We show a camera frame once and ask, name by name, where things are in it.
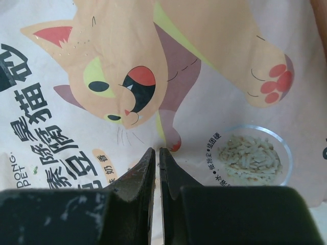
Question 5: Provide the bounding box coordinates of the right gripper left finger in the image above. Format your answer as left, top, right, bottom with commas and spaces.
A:
1, 148, 155, 244

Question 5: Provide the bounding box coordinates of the pink cat litter bag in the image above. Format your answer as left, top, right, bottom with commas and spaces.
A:
0, 0, 327, 209

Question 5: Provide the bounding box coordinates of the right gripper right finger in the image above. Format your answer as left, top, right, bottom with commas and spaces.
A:
159, 148, 323, 244

